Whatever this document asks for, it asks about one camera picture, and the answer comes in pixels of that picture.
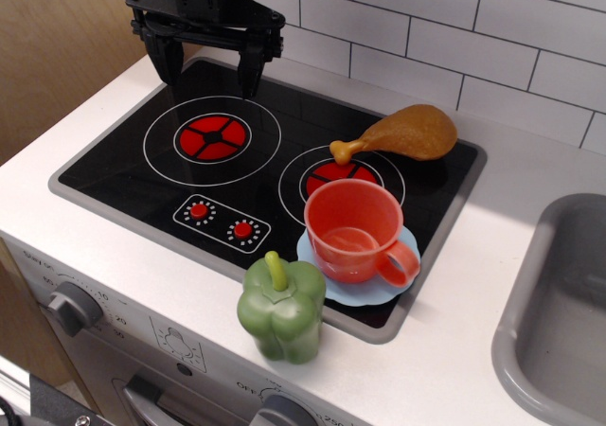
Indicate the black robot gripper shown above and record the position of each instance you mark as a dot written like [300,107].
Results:
[240,25]

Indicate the red plastic toy cup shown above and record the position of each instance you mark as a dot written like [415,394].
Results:
[353,227]

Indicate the light blue toy plate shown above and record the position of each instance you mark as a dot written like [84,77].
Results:
[375,291]

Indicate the black toy stove top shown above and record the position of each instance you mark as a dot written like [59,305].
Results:
[222,180]

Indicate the brown toy chicken drumstick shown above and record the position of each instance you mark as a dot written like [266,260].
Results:
[421,132]

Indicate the green toy bell pepper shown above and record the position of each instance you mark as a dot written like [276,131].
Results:
[281,307]

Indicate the grey timer knob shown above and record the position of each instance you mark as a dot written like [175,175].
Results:
[73,308]

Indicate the grey oven temperature knob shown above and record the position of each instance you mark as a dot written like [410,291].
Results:
[280,411]

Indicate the black device with screw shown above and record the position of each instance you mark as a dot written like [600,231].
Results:
[31,401]

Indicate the grey toy sink basin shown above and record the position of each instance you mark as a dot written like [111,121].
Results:
[548,351]

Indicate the grey oven door handle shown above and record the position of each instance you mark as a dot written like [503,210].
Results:
[143,397]

